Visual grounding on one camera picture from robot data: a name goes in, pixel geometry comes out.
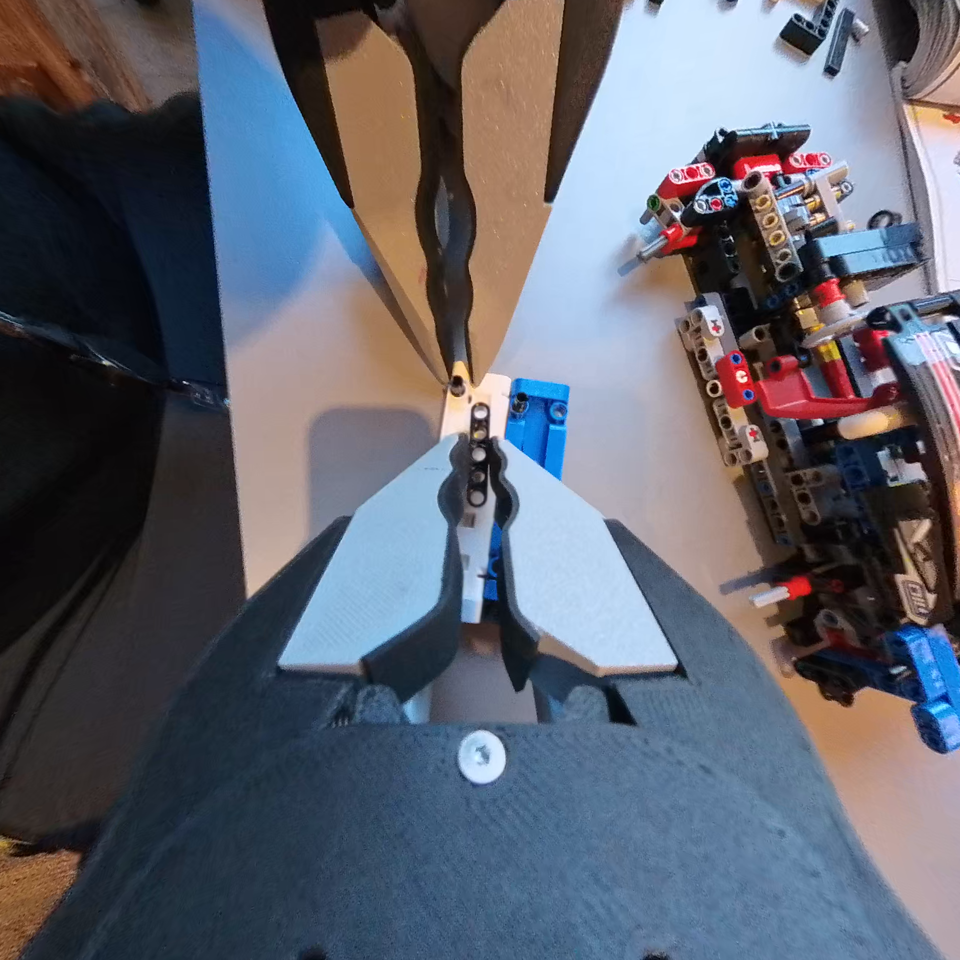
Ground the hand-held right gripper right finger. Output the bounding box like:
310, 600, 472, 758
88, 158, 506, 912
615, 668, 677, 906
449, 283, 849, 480
491, 435, 681, 725

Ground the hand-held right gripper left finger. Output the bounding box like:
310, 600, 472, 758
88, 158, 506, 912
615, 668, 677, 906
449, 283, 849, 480
277, 433, 465, 705

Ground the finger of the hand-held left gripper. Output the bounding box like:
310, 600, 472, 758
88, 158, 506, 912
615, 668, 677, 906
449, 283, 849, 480
313, 0, 460, 390
448, 0, 567, 387

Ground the black holed brick beam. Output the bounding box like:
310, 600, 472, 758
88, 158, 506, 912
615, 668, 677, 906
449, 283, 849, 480
466, 401, 496, 507

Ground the blue and white brick assembly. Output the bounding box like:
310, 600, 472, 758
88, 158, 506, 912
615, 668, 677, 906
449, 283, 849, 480
437, 371, 571, 624

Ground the grey desk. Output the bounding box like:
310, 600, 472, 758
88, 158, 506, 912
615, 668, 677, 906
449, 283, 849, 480
191, 0, 960, 954

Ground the wooden cabinet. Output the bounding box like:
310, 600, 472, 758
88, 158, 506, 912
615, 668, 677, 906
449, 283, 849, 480
0, 0, 151, 114

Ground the brick toy car model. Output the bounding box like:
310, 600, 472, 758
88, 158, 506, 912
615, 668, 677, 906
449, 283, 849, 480
618, 122, 960, 755

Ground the black angled brick beam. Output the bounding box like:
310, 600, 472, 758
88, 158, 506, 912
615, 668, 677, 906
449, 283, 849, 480
778, 0, 841, 55

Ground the short black straight beam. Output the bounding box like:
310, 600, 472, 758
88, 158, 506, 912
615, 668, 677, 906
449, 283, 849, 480
823, 9, 858, 76

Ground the open instruction booklet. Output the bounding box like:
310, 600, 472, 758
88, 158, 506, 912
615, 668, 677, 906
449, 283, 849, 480
873, 0, 960, 226

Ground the black strap with buckle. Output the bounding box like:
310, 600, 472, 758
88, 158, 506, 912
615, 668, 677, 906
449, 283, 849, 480
0, 311, 230, 410

